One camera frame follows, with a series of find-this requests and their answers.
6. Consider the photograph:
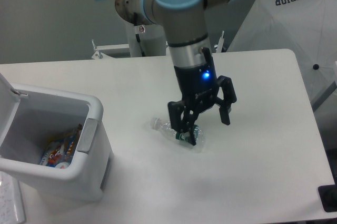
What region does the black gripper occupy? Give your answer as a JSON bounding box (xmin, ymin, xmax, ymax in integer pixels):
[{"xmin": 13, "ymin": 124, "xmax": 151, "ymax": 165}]
[{"xmin": 167, "ymin": 61, "xmax": 237, "ymax": 146}]

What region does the clear bottle green label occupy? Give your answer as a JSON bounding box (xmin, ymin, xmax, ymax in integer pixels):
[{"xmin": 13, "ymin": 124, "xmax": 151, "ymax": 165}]
[{"xmin": 150, "ymin": 117, "xmax": 205, "ymax": 153}]

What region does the clear bottle blue label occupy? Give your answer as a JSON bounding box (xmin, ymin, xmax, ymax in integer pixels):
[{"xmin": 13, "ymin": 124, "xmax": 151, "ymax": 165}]
[{"xmin": 55, "ymin": 162, "xmax": 70, "ymax": 169}]

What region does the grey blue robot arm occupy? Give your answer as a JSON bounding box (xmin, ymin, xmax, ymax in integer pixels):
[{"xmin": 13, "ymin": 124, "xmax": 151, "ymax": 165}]
[{"xmin": 132, "ymin": 0, "xmax": 237, "ymax": 145}]

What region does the white plastic trash can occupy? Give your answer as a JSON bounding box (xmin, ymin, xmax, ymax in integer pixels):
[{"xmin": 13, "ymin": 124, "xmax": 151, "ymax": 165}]
[{"xmin": 1, "ymin": 77, "xmax": 113, "ymax": 201}]

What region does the white Superior umbrella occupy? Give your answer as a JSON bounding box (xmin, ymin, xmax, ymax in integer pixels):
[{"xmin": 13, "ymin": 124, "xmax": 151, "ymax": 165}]
[{"xmin": 228, "ymin": 0, "xmax": 336, "ymax": 103}]

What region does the black device at edge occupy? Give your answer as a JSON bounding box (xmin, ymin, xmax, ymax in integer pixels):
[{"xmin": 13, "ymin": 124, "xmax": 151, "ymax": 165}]
[{"xmin": 318, "ymin": 184, "xmax": 336, "ymax": 212}]

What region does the colourful snack wrapper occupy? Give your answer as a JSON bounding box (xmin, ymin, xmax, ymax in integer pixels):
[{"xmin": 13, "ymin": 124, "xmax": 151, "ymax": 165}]
[{"xmin": 39, "ymin": 124, "xmax": 83, "ymax": 168}]

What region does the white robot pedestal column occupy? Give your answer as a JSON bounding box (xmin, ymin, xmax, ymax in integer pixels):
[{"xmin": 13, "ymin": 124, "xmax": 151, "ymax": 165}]
[{"xmin": 114, "ymin": 0, "xmax": 169, "ymax": 57}]

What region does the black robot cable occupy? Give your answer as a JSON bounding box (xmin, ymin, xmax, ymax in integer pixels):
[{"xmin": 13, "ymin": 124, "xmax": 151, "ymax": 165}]
[{"xmin": 133, "ymin": 12, "xmax": 146, "ymax": 57}]

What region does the white metal base frame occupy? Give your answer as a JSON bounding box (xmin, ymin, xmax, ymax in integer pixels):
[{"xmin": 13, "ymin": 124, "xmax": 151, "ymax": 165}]
[{"xmin": 91, "ymin": 30, "xmax": 228, "ymax": 60}]

